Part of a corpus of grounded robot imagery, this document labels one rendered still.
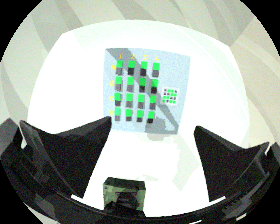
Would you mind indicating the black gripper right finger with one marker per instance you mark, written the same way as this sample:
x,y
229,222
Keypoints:
x,y
223,162

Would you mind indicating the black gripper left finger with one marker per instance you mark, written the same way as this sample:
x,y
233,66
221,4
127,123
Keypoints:
x,y
73,153

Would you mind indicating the light grey switch panel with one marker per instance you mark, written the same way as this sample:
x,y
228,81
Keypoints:
x,y
144,89

